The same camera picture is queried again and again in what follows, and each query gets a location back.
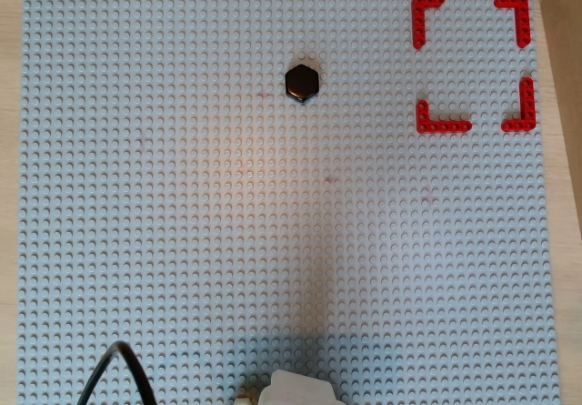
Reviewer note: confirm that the red L-shaped Lego beam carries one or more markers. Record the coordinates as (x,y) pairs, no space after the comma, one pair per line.
(527,109)
(436,126)
(523,13)
(418,13)

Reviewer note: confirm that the black hexagonal Lego piece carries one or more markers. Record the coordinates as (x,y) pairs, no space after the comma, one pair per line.
(302,82)

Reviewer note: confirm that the brown cardboard box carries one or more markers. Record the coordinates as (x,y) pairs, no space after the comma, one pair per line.
(566,82)

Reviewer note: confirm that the grey Lego baseplate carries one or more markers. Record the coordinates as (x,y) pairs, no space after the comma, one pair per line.
(182,195)

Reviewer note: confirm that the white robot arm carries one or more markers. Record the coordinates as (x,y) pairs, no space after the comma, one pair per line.
(295,389)

